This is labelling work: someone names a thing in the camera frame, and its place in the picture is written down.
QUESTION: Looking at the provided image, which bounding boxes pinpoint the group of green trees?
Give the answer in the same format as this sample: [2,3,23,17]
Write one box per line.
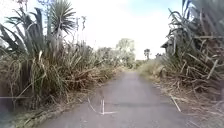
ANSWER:
[96,37,138,70]

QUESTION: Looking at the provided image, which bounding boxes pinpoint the dry grass bank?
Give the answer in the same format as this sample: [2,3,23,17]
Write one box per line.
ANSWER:
[135,59,166,80]

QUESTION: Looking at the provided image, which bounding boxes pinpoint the grey asphalt path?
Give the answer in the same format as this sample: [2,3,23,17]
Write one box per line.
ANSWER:
[36,69,202,128]

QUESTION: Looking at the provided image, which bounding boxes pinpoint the tall palm tree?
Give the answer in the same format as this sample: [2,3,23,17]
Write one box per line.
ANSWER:
[143,48,152,62]

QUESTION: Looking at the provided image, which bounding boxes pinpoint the row of flax bushes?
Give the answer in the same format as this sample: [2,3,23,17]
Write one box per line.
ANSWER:
[0,6,125,115]
[159,0,224,101]

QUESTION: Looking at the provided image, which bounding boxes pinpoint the spiky cabbage tree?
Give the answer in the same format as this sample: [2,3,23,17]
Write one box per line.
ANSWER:
[49,0,77,51]

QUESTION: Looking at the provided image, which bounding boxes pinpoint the dry leaf litter verge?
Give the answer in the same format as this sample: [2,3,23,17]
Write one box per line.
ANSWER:
[151,76,224,128]
[9,71,118,128]

